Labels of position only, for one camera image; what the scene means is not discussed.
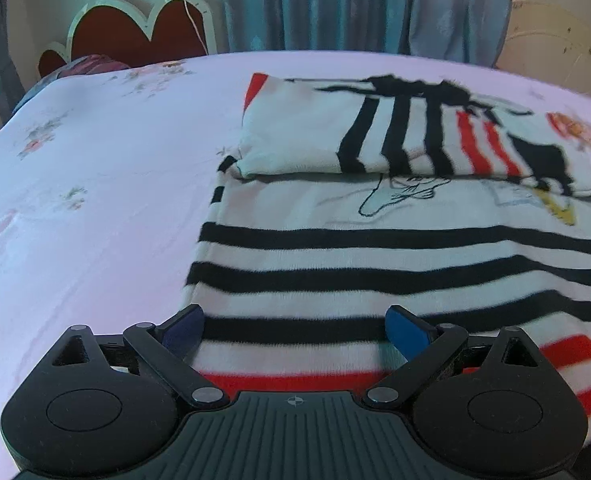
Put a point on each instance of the cream metal headboard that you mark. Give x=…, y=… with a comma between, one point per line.
x=550, y=45

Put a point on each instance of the blue-grey curtain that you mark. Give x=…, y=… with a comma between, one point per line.
x=350, y=5

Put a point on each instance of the stack of folded bedding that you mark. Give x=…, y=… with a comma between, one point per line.
x=85, y=66

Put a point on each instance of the striped knit sweater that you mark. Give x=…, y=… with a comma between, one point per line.
x=375, y=270

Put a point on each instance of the red headboard with white trim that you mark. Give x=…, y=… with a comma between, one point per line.
x=125, y=35

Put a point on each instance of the bed with pink floral sheet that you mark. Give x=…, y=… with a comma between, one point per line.
x=100, y=210

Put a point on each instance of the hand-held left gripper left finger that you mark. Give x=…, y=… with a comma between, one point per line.
x=185, y=329

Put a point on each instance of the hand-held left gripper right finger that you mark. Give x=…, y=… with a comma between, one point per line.
x=408, y=331

